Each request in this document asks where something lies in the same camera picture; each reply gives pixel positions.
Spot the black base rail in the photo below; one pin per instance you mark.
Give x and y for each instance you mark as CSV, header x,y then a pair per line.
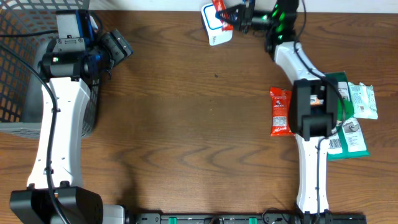
x,y
268,217

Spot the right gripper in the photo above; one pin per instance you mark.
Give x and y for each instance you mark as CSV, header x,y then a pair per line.
x,y
245,15

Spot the red snack bag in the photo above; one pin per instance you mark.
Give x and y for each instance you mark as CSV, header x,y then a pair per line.
x,y
280,111

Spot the teal tissue packet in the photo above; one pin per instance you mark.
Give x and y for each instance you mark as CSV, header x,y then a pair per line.
x,y
363,100

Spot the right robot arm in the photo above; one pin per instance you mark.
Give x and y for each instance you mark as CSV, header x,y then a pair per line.
x,y
313,109

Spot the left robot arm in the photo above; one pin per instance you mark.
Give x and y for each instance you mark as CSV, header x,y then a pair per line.
x,y
55,191

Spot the small orange packet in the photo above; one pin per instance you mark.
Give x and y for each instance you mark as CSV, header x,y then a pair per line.
x,y
315,101

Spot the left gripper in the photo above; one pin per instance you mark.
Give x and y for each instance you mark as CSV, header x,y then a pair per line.
x,y
119,48

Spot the red stick packet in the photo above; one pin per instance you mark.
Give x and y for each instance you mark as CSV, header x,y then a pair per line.
x,y
222,15

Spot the green 3M product package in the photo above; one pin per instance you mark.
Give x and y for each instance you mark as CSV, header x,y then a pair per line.
x,y
349,143

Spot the white barcode scanner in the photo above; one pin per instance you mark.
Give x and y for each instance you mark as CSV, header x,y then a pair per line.
x,y
213,26

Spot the green-lid seasoning jar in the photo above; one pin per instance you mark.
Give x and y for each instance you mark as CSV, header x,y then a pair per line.
x,y
347,109

